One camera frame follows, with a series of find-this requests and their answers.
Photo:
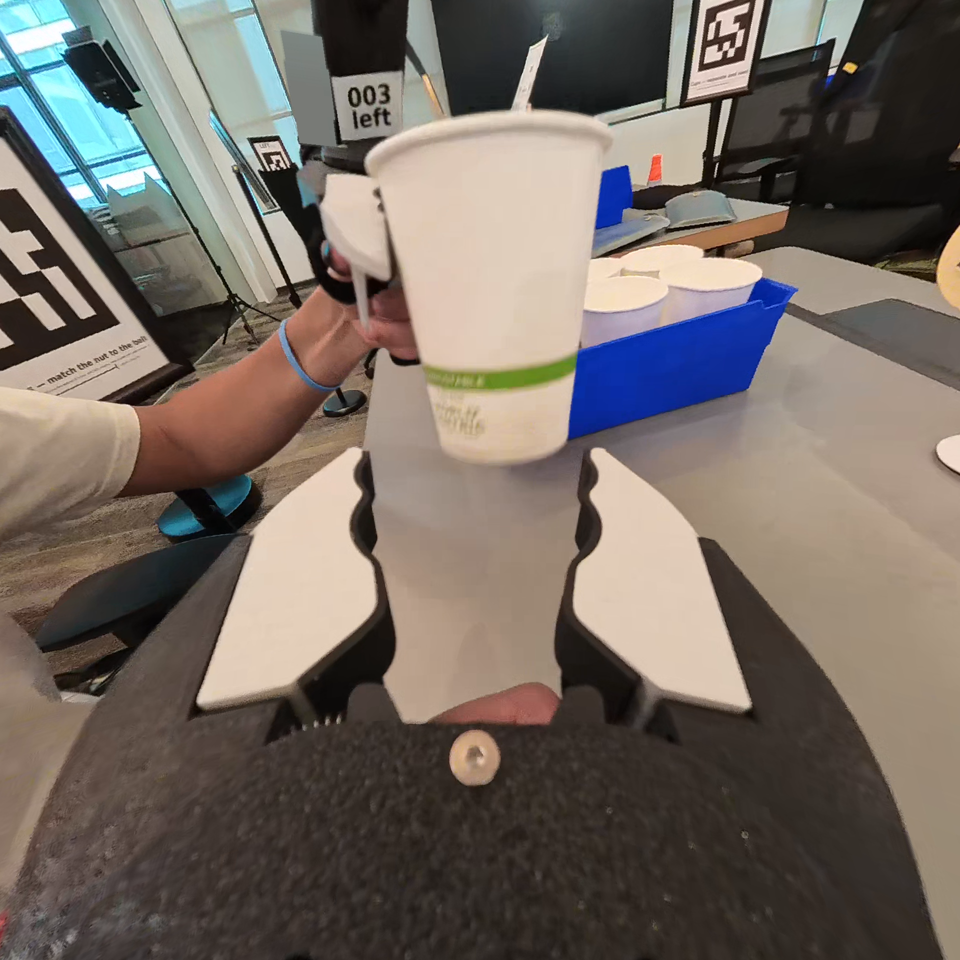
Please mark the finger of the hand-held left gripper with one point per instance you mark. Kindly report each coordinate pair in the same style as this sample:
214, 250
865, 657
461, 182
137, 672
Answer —
352, 217

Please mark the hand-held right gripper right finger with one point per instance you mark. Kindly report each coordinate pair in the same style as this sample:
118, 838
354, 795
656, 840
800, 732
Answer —
660, 600

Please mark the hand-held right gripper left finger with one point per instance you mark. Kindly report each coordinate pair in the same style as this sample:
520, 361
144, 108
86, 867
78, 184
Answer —
292, 600

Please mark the blue plastic bin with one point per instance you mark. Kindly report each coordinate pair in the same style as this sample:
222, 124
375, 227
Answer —
613, 199
660, 375

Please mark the group of white paper cups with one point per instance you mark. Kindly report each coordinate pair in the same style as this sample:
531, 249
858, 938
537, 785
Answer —
604, 268

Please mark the person's left forearm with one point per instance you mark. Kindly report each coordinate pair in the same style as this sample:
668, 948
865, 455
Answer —
225, 412

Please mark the person's left hand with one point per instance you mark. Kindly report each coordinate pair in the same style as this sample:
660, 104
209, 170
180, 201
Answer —
337, 337

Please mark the person's right hand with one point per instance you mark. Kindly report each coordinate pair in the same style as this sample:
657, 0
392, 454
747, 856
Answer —
510, 709

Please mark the teal stool base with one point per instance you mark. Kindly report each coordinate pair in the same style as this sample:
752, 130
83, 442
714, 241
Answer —
225, 499

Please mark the blue wristband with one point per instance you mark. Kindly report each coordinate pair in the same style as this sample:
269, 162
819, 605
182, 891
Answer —
296, 369

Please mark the white paper strip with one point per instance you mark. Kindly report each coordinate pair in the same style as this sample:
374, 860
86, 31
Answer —
531, 75

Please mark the cream shirt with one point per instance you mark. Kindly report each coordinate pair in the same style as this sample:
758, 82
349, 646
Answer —
60, 457

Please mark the grey pouch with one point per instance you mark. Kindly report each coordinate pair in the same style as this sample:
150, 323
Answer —
697, 210
630, 236

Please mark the orange traffic cone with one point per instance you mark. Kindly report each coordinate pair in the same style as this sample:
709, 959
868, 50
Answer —
655, 171

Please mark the large framed marker poster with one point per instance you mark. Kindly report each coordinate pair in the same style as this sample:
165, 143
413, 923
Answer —
45, 262

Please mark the wood-edged table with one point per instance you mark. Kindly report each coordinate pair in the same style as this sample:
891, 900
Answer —
750, 221

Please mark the black wall screen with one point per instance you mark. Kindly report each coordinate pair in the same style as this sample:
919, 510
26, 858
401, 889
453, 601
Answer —
600, 52

